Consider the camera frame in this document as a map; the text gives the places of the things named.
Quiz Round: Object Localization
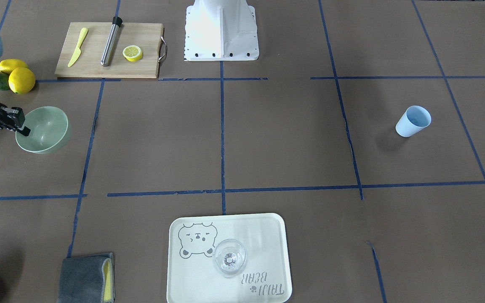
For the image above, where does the lemon half slice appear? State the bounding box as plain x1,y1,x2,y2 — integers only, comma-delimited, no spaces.
123,45,143,62

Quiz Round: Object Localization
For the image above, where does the grey folded cloth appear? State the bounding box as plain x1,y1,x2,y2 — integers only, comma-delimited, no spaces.
57,252,115,303

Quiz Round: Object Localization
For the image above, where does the light blue plastic cup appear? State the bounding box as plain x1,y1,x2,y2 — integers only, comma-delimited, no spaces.
395,105,432,138

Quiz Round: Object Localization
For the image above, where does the wooden cutting board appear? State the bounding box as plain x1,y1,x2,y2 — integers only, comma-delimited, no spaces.
55,22,164,79

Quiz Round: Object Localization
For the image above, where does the yellow plastic knife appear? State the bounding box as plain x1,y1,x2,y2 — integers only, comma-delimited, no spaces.
67,27,88,67

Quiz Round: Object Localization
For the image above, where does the steel muddler black tip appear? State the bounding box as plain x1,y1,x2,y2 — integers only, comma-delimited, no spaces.
100,16,123,67

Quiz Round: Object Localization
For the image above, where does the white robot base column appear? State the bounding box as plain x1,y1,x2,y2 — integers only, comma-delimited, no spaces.
184,0,260,61

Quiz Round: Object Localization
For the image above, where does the whole yellow lemon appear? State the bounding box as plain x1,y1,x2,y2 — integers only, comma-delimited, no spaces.
8,67,36,94

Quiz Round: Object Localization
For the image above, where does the clear wine glass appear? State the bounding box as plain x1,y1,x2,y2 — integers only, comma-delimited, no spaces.
213,239,248,278

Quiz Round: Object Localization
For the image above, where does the green bowl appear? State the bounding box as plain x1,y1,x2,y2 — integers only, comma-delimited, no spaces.
15,106,72,154

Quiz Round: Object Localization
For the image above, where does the cream bear serving tray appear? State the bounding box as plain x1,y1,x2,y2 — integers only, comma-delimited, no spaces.
167,213,293,303

